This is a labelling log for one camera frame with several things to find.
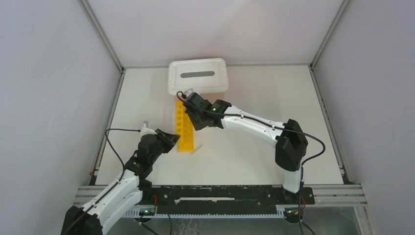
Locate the pink plastic storage bin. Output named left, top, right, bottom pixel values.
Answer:
left=206, top=93, right=226, bottom=103

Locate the yellow test tube rack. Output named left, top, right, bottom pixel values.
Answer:
left=175, top=100, right=194, bottom=152

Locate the clear tube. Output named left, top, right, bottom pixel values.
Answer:
left=190, top=144, right=204, bottom=156

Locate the translucent white bin lid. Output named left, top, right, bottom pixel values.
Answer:
left=167, top=58, right=229, bottom=95

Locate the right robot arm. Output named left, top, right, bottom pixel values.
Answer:
left=176, top=91, right=308, bottom=204

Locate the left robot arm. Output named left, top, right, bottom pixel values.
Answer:
left=61, top=125, right=180, bottom=235

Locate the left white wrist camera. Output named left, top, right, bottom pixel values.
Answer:
left=140, top=121, right=157, bottom=136

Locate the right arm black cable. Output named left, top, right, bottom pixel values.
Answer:
left=176, top=91, right=326, bottom=208

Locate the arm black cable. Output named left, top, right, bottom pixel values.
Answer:
left=176, top=91, right=326, bottom=208
left=65, top=128, right=141, bottom=235

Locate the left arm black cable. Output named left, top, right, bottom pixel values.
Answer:
left=65, top=128, right=141, bottom=235

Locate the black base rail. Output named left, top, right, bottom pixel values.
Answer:
left=126, top=185, right=315, bottom=218

